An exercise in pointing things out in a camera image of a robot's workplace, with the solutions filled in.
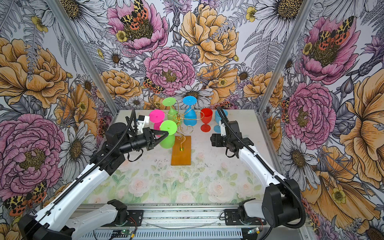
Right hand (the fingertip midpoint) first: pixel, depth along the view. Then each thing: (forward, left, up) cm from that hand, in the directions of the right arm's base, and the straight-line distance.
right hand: (216, 142), depth 85 cm
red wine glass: (+21, +4, -1) cm, 22 cm away
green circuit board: (-39, +45, -14) cm, 61 cm away
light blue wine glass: (+22, -4, -15) cm, 27 cm away
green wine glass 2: (+13, +24, +11) cm, 29 cm away
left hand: (-9, +23, +18) cm, 31 cm away
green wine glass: (-4, +23, +19) cm, 30 cm away
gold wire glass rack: (+4, +19, +17) cm, 25 cm away
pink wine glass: (+3, +30, +19) cm, 35 cm away
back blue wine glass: (+12, +14, +10) cm, 21 cm away
